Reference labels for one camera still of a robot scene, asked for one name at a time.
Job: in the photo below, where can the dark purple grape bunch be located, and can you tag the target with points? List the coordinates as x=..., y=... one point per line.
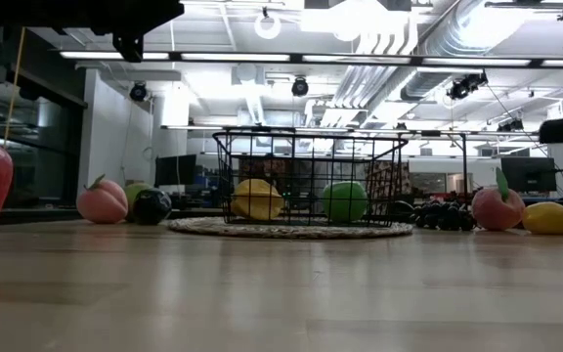
x=445, y=215

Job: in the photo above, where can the long overhead light bar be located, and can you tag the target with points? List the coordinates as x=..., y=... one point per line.
x=359, y=63

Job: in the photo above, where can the black computer monitor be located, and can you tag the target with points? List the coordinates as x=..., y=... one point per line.
x=528, y=174
x=175, y=170

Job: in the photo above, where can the yellow lemon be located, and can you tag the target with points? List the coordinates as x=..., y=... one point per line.
x=548, y=218

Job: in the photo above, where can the pink peach small stem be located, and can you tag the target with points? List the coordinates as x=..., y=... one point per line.
x=100, y=203

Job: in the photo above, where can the black ceiling track lights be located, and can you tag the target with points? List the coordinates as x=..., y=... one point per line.
x=467, y=85

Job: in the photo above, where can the green avocado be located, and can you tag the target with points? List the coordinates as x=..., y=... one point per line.
x=345, y=200

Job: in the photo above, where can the round woven placemat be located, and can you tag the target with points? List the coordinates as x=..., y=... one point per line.
x=286, y=231

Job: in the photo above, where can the silver ventilation duct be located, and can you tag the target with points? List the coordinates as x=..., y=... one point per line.
x=438, y=58

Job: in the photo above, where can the background black metal frame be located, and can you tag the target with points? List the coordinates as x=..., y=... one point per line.
x=464, y=171

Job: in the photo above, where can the black aluminium frame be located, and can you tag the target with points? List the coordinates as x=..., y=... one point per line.
x=42, y=214

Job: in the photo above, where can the yellow mango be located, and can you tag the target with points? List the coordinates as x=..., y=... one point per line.
x=257, y=200

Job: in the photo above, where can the pink peach large leaf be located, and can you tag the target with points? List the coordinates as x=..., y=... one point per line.
x=496, y=210

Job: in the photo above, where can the black ceiling spotlight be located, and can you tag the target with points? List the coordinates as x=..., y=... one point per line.
x=138, y=92
x=299, y=87

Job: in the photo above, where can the green pear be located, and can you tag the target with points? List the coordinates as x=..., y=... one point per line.
x=137, y=190

